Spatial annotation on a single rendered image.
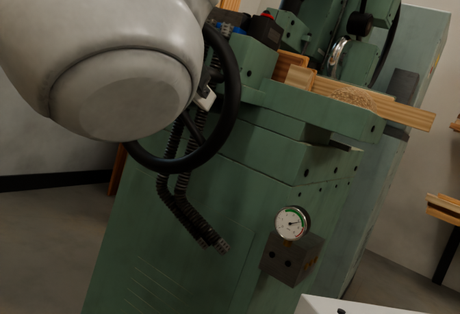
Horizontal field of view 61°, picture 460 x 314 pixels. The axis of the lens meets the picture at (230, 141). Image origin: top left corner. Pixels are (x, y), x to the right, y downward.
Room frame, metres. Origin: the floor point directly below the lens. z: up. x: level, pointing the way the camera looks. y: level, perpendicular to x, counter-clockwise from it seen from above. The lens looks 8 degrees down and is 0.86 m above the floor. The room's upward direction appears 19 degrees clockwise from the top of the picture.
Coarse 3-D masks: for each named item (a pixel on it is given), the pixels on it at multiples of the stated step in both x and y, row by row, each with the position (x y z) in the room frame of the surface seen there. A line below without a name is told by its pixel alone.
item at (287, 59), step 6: (282, 54) 0.89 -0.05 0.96; (282, 60) 0.89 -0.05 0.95; (288, 60) 0.89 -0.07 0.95; (294, 60) 0.88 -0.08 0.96; (300, 60) 0.87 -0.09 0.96; (276, 66) 0.90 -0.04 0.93; (282, 66) 0.89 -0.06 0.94; (288, 66) 0.88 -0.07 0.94; (276, 72) 0.89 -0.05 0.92; (282, 72) 0.89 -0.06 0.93; (276, 78) 0.89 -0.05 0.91; (282, 78) 0.89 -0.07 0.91
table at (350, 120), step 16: (272, 80) 0.82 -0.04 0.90; (256, 96) 0.78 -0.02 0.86; (272, 96) 0.81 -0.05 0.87; (288, 96) 0.79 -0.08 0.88; (304, 96) 0.78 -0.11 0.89; (320, 96) 0.76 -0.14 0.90; (288, 112) 0.79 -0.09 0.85; (304, 112) 0.77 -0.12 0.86; (320, 112) 0.76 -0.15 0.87; (336, 112) 0.75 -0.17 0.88; (352, 112) 0.73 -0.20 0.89; (368, 112) 0.72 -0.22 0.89; (336, 128) 0.74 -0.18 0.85; (352, 128) 0.73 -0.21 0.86; (368, 128) 0.75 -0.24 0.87; (384, 128) 0.90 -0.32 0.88
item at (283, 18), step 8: (272, 8) 0.98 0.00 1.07; (280, 16) 0.96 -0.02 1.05; (288, 16) 0.95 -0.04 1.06; (280, 24) 0.96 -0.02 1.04; (288, 24) 0.95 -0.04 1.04; (296, 24) 0.99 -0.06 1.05; (304, 24) 1.03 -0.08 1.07; (288, 32) 0.96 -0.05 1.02; (296, 32) 1.01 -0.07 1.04; (304, 32) 1.04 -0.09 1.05; (288, 40) 0.98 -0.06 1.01; (296, 40) 1.02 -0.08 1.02; (280, 48) 1.09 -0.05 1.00; (288, 48) 1.04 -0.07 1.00; (296, 48) 1.03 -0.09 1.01
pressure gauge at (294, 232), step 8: (288, 208) 0.69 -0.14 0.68; (296, 208) 0.68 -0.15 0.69; (280, 216) 0.70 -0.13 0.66; (288, 216) 0.69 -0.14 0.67; (296, 216) 0.68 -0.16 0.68; (304, 216) 0.67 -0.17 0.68; (280, 224) 0.69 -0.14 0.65; (288, 224) 0.69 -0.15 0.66; (296, 224) 0.68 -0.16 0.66; (304, 224) 0.67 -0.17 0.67; (280, 232) 0.69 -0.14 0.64; (288, 232) 0.68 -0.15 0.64; (296, 232) 0.68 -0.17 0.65; (304, 232) 0.67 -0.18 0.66; (288, 240) 0.68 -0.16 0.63
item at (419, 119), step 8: (320, 80) 0.93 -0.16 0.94; (312, 88) 0.94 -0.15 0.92; (320, 88) 0.93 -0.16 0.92; (328, 88) 0.92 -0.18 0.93; (336, 88) 0.91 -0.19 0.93; (376, 96) 0.87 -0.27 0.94; (376, 104) 0.86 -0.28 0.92; (384, 104) 0.86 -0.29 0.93; (392, 104) 0.85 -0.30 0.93; (400, 104) 0.84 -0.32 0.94; (384, 112) 0.85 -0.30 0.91; (392, 112) 0.85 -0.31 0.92; (400, 112) 0.84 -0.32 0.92; (408, 112) 0.83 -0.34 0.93; (416, 112) 0.83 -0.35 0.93; (424, 112) 0.82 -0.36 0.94; (432, 112) 0.81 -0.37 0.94; (392, 120) 0.84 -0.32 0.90; (400, 120) 0.84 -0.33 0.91; (408, 120) 0.83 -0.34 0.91; (416, 120) 0.82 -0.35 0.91; (424, 120) 0.82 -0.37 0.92; (432, 120) 0.81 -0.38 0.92; (416, 128) 0.82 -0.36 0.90; (424, 128) 0.81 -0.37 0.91
